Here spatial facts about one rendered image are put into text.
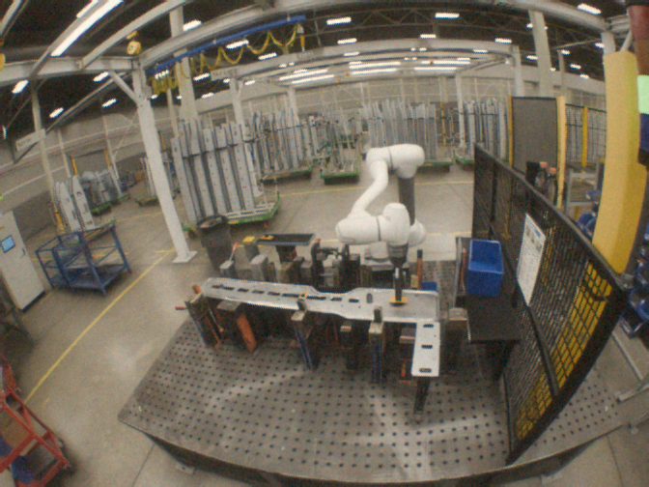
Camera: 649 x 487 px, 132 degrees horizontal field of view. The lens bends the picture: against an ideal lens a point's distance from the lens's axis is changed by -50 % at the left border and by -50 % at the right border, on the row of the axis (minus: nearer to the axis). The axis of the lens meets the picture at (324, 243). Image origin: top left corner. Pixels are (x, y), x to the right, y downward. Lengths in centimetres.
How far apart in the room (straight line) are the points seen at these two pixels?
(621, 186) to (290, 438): 138
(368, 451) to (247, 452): 51
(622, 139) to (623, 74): 14
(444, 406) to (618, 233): 98
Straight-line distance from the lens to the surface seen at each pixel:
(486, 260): 163
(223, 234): 399
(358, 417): 131
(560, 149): 299
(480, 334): 118
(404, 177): 163
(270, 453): 129
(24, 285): 718
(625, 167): 71
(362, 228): 108
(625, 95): 71
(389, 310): 131
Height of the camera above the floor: 184
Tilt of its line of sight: 26 degrees down
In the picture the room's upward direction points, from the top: 9 degrees counter-clockwise
